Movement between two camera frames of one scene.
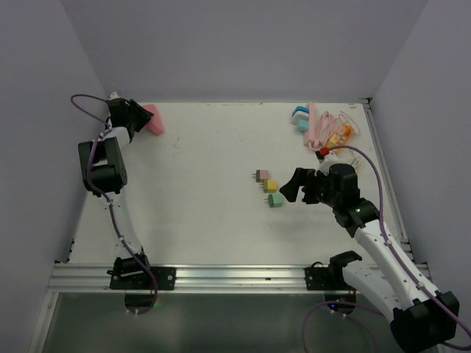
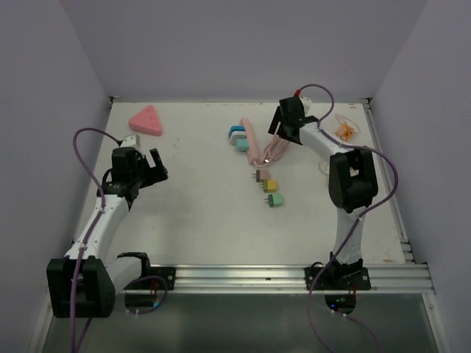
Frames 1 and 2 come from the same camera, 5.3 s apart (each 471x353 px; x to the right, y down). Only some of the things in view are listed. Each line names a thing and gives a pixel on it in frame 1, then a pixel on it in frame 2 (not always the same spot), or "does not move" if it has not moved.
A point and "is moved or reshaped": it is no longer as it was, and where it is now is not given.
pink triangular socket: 155,123 does not move
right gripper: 303,177 → 274,123
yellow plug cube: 270,186 does not move
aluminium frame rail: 93,279 does not move
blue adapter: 304,109 is moved or reshaped
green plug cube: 274,200 does not move
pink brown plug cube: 261,175 does not move
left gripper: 143,115 → 154,174
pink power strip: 310,140 is moved or reshaped
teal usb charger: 302,124 is moved or reshaped
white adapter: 299,115 is moved or reshaped
